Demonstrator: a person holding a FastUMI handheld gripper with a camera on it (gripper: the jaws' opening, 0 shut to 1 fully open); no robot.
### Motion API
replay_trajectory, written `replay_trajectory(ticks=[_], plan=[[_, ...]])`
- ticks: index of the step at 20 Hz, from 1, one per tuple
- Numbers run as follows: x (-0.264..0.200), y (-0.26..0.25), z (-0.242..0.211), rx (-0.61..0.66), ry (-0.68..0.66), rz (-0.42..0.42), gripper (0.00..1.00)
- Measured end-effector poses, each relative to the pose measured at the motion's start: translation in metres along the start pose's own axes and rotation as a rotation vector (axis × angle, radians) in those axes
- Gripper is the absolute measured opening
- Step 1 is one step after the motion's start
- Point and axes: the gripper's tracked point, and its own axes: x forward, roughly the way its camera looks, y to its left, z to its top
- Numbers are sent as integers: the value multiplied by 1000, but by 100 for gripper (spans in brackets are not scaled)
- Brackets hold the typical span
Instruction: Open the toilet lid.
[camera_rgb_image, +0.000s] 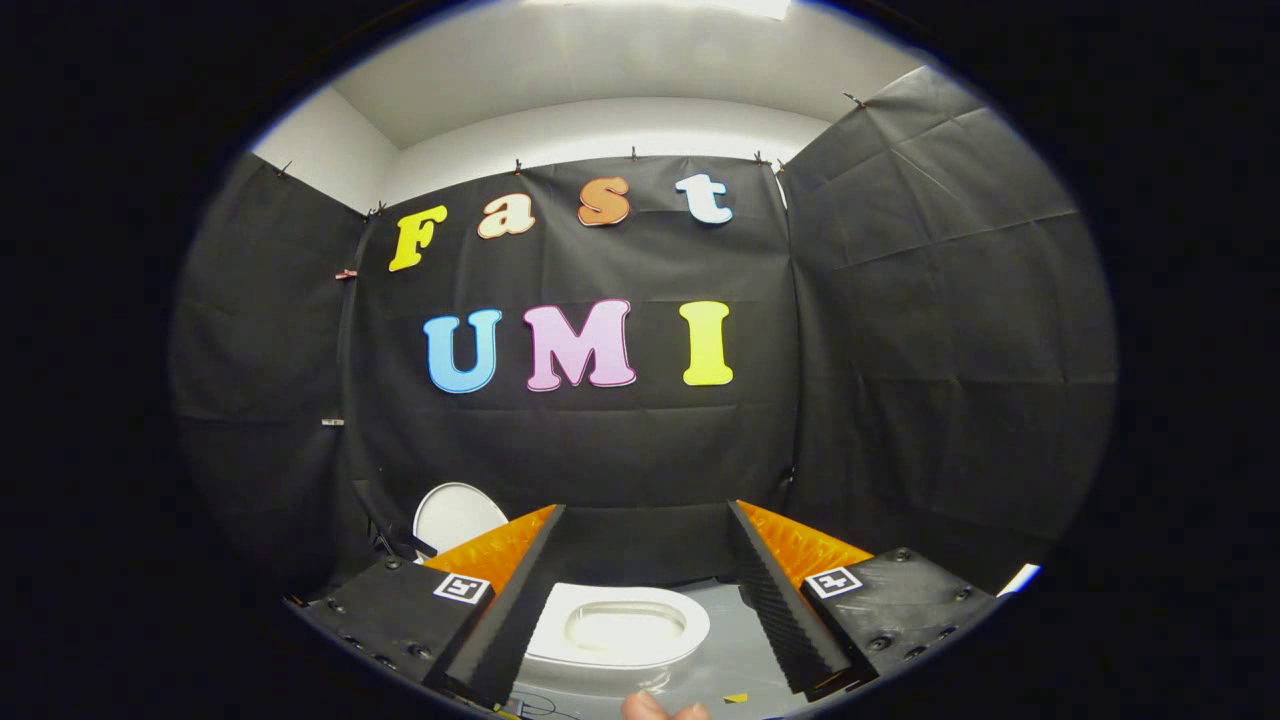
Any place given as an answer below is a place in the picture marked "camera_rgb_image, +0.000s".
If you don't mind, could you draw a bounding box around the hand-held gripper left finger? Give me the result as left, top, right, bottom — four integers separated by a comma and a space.
300, 503, 567, 709

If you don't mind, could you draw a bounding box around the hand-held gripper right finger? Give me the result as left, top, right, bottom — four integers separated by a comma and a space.
727, 499, 1001, 702

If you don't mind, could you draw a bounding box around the white toilet lid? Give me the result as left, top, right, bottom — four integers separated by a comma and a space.
412, 482, 511, 558

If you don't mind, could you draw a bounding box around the black backdrop cloth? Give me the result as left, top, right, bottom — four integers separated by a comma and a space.
168, 65, 1119, 601

